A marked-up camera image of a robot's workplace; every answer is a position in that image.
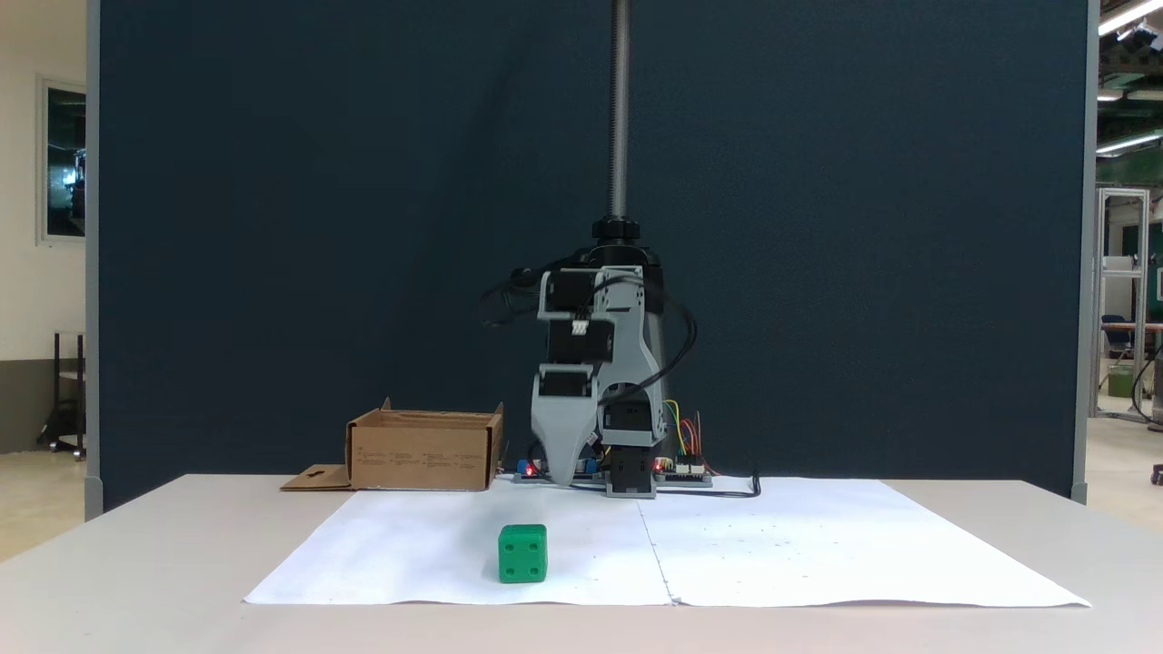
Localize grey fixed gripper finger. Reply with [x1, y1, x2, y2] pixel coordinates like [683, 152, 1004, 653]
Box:
[556, 400, 603, 488]

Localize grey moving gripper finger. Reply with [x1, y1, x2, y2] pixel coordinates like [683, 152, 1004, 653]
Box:
[531, 403, 572, 487]

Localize green dice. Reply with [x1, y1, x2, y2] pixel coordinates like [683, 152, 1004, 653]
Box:
[498, 524, 549, 584]

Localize blue circuit board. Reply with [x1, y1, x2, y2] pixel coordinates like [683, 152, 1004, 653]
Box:
[512, 459, 601, 484]

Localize brown cardboard box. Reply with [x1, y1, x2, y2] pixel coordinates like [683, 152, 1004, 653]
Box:
[280, 397, 505, 492]

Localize white paper sheet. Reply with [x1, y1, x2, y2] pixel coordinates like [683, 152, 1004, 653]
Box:
[640, 476, 1091, 609]
[244, 476, 675, 607]

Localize black tripod with metal pole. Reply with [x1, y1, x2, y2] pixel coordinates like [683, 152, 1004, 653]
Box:
[509, 0, 678, 478]

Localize dark blue partition panel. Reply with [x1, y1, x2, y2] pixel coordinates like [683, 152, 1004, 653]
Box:
[86, 0, 1100, 520]

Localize black wheeled cart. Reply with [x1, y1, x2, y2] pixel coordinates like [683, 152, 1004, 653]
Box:
[38, 331, 88, 461]

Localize ceiling light strip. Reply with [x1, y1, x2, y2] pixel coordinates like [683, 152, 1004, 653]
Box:
[1098, 0, 1163, 38]

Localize coloured jumper wires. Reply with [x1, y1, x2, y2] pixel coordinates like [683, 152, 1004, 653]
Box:
[663, 400, 711, 473]

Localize circuit board with jumper wires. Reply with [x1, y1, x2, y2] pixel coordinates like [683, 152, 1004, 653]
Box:
[654, 461, 714, 489]

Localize black arm motor wires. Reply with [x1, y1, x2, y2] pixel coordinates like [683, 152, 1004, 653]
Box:
[478, 267, 700, 430]

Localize aluminium profile frame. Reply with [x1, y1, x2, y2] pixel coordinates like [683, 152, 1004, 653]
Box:
[1088, 185, 1155, 424]

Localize framed wall window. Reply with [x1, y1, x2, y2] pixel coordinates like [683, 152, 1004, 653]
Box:
[36, 75, 88, 247]

